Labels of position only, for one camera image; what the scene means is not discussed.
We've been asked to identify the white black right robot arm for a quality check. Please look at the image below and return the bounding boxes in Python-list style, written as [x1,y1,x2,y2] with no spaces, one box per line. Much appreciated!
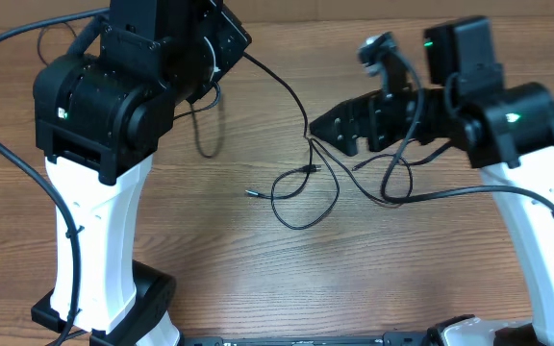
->
[310,15,554,345]

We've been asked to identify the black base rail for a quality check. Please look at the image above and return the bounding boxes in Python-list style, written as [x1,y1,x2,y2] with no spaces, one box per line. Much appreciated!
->
[184,331,440,346]

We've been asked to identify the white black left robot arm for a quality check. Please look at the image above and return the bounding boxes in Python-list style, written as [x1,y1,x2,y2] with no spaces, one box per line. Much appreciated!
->
[31,0,251,345]

